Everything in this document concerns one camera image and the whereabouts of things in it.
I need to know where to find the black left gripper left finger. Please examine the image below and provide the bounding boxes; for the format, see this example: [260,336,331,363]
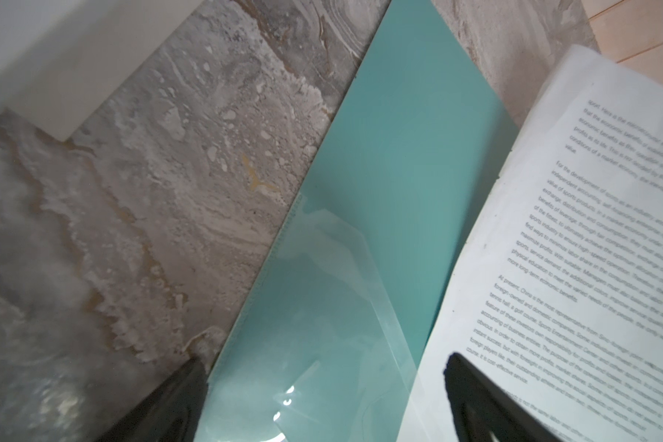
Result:
[99,357,207,442]

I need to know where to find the teal file folder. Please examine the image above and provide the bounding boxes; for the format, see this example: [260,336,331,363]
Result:
[196,1,518,441]

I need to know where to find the paper with English text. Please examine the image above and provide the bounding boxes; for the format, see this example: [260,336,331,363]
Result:
[398,45,663,441]

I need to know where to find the white power socket box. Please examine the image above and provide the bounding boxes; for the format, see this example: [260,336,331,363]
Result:
[0,0,201,141]

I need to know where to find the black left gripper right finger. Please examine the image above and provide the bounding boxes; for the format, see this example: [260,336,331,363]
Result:
[444,353,560,442]

